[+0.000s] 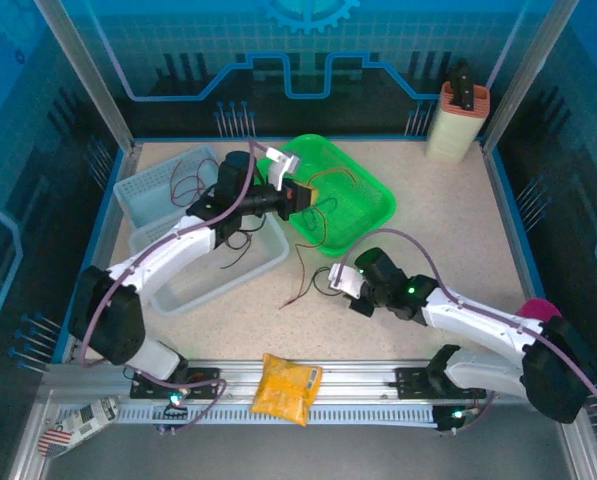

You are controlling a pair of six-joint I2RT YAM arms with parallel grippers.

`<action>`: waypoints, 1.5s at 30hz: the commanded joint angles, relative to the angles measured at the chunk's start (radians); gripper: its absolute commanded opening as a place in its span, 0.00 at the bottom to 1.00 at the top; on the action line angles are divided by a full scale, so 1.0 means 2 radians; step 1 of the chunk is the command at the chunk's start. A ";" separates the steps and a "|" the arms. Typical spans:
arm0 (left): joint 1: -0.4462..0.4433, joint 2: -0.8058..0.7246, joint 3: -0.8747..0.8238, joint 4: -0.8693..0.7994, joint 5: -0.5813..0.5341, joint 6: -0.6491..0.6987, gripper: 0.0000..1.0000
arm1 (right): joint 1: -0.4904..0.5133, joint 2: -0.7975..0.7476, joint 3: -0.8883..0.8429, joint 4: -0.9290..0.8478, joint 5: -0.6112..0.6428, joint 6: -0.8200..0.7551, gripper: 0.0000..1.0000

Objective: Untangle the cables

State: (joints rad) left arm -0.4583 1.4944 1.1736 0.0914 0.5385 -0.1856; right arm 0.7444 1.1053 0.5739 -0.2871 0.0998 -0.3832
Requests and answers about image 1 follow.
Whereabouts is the black cable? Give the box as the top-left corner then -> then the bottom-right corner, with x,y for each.
311,266 -> 340,297
220,219 -> 268,271

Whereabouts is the thin dark red cable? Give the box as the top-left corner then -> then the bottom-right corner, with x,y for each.
170,159 -> 194,206

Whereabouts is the green plastic basket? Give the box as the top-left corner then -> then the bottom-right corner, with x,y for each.
262,133 -> 397,259

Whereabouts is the white plastic basket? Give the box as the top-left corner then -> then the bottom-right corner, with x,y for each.
127,214 -> 290,316

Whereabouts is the light blue plastic basket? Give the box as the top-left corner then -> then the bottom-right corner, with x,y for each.
112,144 -> 229,229

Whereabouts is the magenta plastic cup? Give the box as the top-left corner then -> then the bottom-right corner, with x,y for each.
516,298 -> 563,321

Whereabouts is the beige knife block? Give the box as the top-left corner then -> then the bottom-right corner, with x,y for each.
425,81 -> 492,164

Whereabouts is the yellow snack packet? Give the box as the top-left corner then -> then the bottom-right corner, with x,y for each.
249,352 -> 324,428

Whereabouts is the flag print paper packet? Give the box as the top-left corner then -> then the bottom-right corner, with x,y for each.
37,397 -> 120,459

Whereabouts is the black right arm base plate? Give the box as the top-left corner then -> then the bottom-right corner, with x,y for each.
395,367 -> 487,401

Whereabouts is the aluminium mounting rail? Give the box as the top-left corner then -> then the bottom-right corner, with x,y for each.
45,357 -> 572,406

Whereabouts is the white slotted cable duct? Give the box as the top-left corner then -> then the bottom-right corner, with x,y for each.
112,402 -> 439,427

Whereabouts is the black knife handle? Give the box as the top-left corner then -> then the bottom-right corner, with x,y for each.
450,58 -> 475,110

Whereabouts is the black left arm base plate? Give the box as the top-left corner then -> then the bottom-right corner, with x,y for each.
130,367 -> 222,401

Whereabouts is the aluminium frame post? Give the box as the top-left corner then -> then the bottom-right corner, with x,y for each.
480,0 -> 579,151
32,0 -> 144,154

